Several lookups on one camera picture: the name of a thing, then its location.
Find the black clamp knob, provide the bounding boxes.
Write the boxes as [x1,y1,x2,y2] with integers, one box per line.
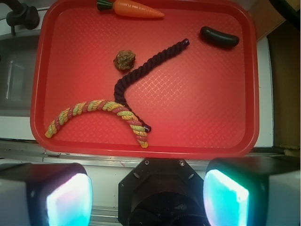
[0,0,40,36]

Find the orange toy carrot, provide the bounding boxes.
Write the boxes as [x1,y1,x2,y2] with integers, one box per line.
[96,0,165,18]

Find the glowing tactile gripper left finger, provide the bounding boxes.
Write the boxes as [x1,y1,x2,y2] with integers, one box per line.
[0,163,93,226]

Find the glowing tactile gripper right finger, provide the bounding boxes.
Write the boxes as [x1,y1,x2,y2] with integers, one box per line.
[203,157,301,226]

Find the red plastic tray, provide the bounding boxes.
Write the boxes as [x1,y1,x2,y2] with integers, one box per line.
[30,0,259,160]

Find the brown rock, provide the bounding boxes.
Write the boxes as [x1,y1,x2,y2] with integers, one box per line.
[113,50,136,70]

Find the yellow pink multicolour rope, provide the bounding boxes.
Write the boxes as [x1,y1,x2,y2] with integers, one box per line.
[45,99,151,149]

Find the dark toy eggplant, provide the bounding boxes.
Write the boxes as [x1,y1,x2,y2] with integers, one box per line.
[200,26,240,48]

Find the dark purple rope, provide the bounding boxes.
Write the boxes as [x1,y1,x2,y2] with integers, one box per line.
[113,38,190,132]

